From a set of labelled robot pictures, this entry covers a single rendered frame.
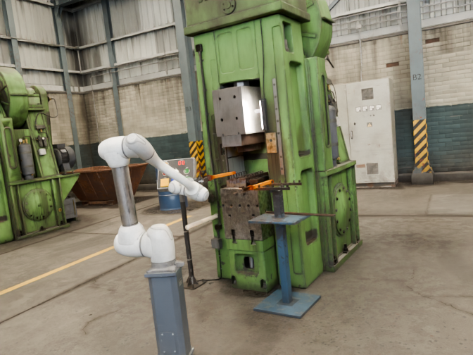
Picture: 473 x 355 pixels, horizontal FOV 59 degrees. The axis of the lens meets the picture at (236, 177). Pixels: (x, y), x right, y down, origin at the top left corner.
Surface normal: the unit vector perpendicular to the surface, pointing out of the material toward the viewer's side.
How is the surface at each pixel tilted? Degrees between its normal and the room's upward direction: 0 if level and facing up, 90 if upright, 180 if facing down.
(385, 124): 90
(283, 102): 90
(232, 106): 90
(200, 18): 90
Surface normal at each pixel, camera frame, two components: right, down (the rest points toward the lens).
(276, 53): -0.53, 0.15
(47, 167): 0.79, -0.21
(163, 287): -0.13, 0.12
